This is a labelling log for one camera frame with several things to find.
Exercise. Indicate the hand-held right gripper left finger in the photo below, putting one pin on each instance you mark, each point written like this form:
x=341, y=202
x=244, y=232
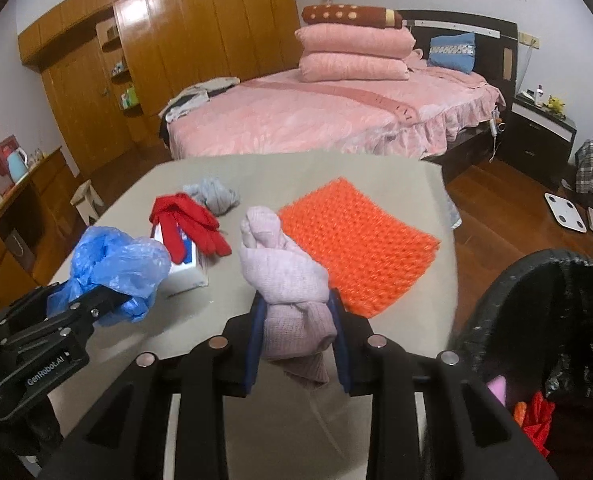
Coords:
x=251, y=360

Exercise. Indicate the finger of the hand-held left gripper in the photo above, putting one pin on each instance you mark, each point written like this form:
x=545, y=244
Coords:
x=31, y=305
x=51, y=365

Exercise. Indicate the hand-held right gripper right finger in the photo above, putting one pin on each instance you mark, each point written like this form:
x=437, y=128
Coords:
x=344, y=360

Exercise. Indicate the pale pink cloth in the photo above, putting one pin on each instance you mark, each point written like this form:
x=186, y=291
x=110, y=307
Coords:
x=286, y=285

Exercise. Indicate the blue plastic bag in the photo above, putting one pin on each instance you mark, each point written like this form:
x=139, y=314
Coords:
x=111, y=260

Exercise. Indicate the white and blue box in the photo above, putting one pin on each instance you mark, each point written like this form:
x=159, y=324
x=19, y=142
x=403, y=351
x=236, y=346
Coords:
x=189, y=272

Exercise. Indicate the orange mesh mat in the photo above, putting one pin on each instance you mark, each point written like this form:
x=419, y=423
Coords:
x=356, y=245

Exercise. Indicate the pink plastic piece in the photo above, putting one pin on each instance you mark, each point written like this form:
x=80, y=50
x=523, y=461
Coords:
x=498, y=389

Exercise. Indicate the red gloves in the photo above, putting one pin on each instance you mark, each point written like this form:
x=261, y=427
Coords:
x=176, y=210

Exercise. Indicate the black waste bin with liner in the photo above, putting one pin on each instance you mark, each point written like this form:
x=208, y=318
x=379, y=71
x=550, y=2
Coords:
x=501, y=300

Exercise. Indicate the grey cloth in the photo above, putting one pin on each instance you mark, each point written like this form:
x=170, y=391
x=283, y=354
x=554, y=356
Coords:
x=216, y=195

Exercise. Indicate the red plastic bag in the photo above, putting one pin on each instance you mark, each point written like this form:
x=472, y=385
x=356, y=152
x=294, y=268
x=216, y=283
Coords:
x=536, y=420

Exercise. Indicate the wooden sideboard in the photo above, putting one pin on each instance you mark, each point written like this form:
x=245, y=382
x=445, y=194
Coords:
x=41, y=200

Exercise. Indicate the small white stool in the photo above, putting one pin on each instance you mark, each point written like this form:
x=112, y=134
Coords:
x=84, y=200

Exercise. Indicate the light blue kettle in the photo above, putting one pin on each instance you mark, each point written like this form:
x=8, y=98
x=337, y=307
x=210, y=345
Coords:
x=16, y=165

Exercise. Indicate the green bottle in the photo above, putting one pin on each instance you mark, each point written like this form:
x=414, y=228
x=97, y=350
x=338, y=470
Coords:
x=131, y=96

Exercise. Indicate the pink bedspread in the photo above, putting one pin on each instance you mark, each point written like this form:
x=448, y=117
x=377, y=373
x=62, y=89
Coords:
x=326, y=115

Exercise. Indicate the pile of clothes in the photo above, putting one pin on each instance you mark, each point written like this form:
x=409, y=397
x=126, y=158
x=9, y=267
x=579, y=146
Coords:
x=191, y=97

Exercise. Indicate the white bathroom scale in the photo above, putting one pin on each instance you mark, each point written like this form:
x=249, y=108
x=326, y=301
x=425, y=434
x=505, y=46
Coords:
x=566, y=210

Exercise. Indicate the white bed controller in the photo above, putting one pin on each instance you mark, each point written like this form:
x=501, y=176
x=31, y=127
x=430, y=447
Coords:
x=495, y=125

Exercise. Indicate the dark nightstand with white drawer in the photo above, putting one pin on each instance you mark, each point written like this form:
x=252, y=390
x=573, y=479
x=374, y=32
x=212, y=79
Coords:
x=531, y=145

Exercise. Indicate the lower pink pillow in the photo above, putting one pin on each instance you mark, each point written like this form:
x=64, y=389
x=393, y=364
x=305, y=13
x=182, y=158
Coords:
x=351, y=67

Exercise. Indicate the pink pillow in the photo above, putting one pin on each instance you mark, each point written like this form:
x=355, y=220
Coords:
x=351, y=40
x=351, y=67

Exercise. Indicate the wooden wardrobe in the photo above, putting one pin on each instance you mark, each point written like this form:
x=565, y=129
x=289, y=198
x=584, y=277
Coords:
x=201, y=35

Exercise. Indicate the upper pink pillow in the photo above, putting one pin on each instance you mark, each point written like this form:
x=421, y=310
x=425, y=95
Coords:
x=351, y=40

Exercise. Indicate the blue cushion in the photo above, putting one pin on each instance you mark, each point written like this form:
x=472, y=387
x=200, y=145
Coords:
x=451, y=52

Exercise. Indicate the white bottle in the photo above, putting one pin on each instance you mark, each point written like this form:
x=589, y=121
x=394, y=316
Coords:
x=540, y=96

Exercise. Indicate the yellow plush toy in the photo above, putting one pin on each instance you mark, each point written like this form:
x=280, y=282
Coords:
x=554, y=104

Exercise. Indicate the brown dotted pillow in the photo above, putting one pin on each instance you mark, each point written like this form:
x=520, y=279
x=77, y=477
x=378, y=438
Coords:
x=346, y=14

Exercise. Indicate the bed with pink cover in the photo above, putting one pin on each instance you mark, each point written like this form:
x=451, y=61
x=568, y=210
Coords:
x=496, y=35

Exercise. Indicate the wall socket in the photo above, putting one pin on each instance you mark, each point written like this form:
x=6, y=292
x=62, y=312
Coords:
x=529, y=39

